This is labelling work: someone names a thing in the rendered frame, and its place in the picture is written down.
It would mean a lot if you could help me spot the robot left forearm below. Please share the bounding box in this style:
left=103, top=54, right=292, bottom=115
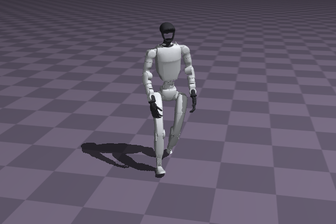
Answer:
left=187, top=67, right=196, bottom=95

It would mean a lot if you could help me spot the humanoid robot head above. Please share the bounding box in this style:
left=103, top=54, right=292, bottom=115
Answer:
left=160, top=22, right=175, bottom=47

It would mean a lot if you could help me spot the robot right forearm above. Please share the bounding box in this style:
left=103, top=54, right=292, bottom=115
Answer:
left=142, top=72, right=154, bottom=101

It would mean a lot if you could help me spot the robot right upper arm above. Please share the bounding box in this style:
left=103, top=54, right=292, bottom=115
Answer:
left=143, top=48, right=157, bottom=80

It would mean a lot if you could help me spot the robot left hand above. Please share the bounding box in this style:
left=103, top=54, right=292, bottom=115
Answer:
left=190, top=89, right=197, bottom=113

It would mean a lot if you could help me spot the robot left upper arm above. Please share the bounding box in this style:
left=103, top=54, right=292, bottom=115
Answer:
left=179, top=45, right=192, bottom=74

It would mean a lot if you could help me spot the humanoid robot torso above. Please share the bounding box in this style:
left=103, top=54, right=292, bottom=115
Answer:
left=155, top=42, right=182, bottom=101

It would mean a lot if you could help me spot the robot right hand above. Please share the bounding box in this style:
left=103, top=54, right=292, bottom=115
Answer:
left=149, top=95, right=163, bottom=119

